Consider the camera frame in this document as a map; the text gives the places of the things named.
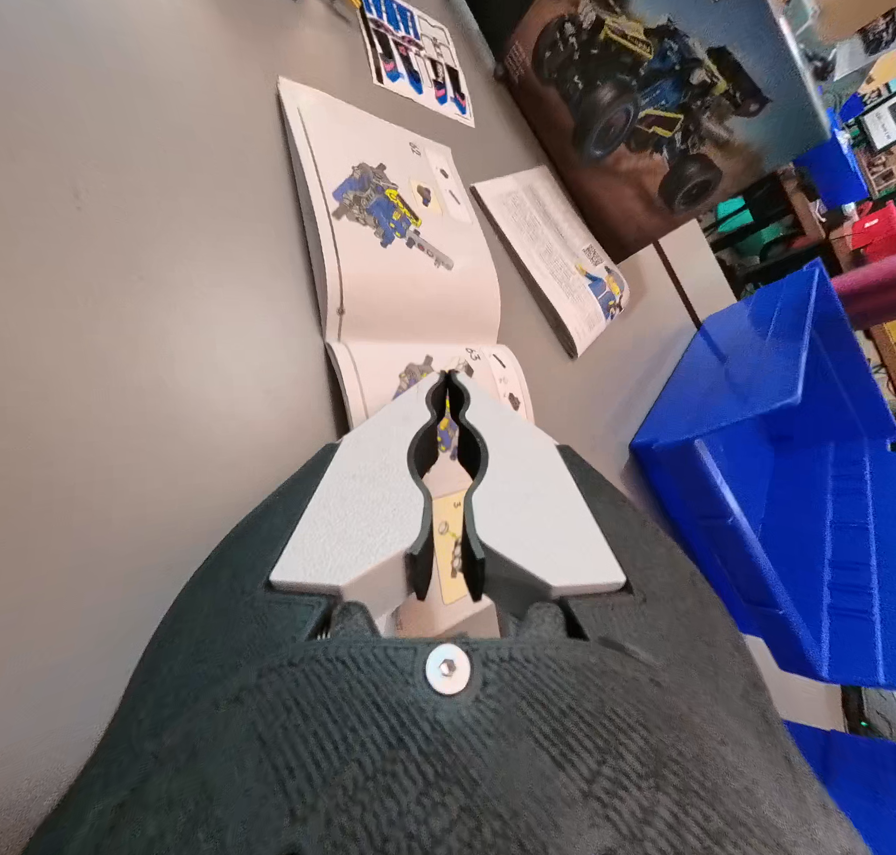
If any blue plastic storage bin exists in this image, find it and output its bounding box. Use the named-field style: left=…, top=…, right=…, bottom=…
left=784, top=718, right=896, bottom=855
left=791, top=92, right=872, bottom=210
left=630, top=256, right=896, bottom=689

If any lego sticker sheet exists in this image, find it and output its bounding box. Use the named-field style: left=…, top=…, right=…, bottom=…
left=356, top=0, right=477, bottom=129

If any white printed leaflet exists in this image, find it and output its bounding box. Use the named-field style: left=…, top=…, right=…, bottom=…
left=470, top=165, right=631, bottom=360

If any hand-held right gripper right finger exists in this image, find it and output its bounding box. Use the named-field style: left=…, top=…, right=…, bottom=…
left=449, top=371, right=629, bottom=638

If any green plastic crate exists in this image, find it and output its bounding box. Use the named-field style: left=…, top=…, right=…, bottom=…
left=707, top=197, right=771, bottom=254

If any lego set cardboard box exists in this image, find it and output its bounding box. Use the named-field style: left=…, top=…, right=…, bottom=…
left=454, top=0, right=835, bottom=266

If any red box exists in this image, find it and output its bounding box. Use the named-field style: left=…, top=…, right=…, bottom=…
left=850, top=200, right=896, bottom=264

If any open lego instruction booklet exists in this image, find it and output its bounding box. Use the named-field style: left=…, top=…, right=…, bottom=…
left=276, top=77, right=536, bottom=639

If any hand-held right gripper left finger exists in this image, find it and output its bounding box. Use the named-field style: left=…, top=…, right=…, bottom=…
left=268, top=371, right=450, bottom=639

